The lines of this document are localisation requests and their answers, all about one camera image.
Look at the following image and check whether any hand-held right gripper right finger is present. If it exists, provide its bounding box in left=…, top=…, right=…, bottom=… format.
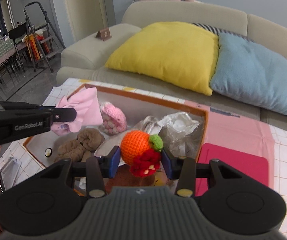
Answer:
left=161, top=146, right=244, bottom=196

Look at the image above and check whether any pink cloth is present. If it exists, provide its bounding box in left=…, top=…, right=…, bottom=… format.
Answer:
left=50, top=87, right=104, bottom=136

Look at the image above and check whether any grey step ladder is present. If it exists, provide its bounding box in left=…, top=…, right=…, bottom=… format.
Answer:
left=23, top=2, right=66, bottom=73

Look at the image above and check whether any black dining chair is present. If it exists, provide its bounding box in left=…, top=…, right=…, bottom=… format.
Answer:
left=8, top=26, right=32, bottom=67

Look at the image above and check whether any orange box with white lining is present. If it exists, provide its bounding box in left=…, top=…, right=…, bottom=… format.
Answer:
left=23, top=83, right=210, bottom=197

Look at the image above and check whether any brown stockings bundle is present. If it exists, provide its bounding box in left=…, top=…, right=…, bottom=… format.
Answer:
left=54, top=128, right=105, bottom=163

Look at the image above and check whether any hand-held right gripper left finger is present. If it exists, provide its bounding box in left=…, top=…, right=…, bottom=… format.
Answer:
left=43, top=146, right=122, bottom=197

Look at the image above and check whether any beige sofa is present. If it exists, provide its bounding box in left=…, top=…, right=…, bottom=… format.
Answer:
left=56, top=0, right=287, bottom=131

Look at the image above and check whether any pink and white crochet toy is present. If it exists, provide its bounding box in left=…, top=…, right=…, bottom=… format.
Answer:
left=99, top=101, right=128, bottom=136

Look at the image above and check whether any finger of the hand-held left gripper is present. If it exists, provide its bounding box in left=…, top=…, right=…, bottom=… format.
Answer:
left=40, top=106, right=78, bottom=128

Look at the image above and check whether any light blue pillow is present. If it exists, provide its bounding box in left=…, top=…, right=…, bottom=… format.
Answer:
left=209, top=33, right=287, bottom=123

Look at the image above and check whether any magenta mat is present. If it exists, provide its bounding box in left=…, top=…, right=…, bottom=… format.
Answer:
left=196, top=142, right=269, bottom=198

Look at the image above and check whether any cream door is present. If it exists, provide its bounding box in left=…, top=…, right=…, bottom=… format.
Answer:
left=63, top=0, right=117, bottom=44

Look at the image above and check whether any clear plastic bag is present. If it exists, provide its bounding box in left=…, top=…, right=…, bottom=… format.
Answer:
left=158, top=112, right=202, bottom=161

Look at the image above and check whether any small brown card stand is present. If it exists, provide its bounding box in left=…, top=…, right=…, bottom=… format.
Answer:
left=95, top=28, right=112, bottom=42

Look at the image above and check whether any grey striped cushion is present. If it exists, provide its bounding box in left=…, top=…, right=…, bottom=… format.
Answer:
left=191, top=22, right=254, bottom=42

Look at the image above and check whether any crochet orange with red flower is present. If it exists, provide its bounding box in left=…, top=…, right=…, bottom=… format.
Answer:
left=120, top=130, right=164, bottom=178

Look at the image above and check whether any pink cardboard box lid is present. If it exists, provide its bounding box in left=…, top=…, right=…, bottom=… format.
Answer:
left=183, top=99, right=275, bottom=188

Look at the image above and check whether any yellow pillow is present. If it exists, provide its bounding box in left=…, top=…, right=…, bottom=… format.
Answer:
left=105, top=21, right=220, bottom=96

